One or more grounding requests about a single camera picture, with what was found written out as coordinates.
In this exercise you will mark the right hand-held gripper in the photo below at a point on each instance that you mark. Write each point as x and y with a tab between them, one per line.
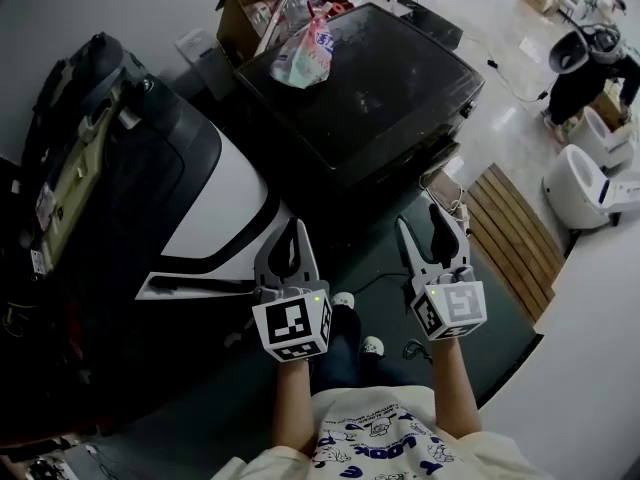
450	308

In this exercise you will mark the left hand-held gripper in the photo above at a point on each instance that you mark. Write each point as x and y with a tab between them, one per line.
292	320

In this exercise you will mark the person's right forearm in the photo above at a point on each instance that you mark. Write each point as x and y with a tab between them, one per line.
455	388

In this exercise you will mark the person's left forearm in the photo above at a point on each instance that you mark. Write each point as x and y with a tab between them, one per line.
295	408

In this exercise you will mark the large black and white machine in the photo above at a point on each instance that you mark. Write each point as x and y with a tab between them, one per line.
150	208

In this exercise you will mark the black washing machine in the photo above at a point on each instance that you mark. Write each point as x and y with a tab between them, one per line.
360	103

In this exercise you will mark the pink detergent refill pouch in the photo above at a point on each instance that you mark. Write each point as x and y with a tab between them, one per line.
305	53

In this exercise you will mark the open cardboard box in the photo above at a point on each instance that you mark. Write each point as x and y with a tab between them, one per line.
250	13

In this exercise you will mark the white power strip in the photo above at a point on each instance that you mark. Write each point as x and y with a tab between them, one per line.
462	215

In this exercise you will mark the dark green floor mat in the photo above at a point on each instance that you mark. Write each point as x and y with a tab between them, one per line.
380	258

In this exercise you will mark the white shoe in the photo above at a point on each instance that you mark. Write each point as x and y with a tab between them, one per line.
343	300
372	346

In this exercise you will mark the wooden slat panel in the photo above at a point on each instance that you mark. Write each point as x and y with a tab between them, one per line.
515	238

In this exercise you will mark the person's legs in dark jeans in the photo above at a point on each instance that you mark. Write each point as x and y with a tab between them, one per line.
345	353

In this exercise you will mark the cream printed shirt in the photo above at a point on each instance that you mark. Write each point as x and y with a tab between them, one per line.
400	438

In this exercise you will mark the beige panel with fittings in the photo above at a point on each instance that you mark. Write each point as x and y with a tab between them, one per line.
75	178

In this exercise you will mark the white box device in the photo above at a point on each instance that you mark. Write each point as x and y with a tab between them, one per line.
195	48

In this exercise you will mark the grey shell chair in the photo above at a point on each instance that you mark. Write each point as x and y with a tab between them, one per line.
567	53

